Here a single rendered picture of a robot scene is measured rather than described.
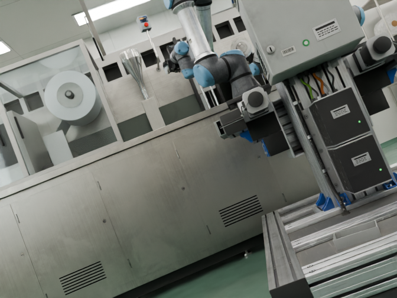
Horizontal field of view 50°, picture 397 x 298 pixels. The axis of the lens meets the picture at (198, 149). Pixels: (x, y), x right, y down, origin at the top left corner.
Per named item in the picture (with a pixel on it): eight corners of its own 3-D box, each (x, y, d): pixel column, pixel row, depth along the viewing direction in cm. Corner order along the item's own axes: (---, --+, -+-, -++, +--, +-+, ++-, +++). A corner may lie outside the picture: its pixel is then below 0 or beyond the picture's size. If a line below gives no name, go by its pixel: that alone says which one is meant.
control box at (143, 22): (143, 28, 283) (137, 15, 283) (140, 33, 289) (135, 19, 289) (152, 26, 285) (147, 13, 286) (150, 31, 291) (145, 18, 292)
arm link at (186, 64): (205, 70, 227) (197, 52, 228) (186, 76, 223) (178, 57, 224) (201, 75, 234) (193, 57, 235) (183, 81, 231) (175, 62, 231)
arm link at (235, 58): (256, 69, 203) (244, 44, 204) (231, 77, 198) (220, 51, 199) (246, 77, 214) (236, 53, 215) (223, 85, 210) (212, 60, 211)
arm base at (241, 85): (263, 86, 197) (254, 67, 198) (233, 99, 199) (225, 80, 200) (262, 91, 212) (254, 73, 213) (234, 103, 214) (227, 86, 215)
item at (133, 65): (152, 139, 280) (121, 61, 284) (153, 141, 294) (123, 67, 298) (172, 131, 282) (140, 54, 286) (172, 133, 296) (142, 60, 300)
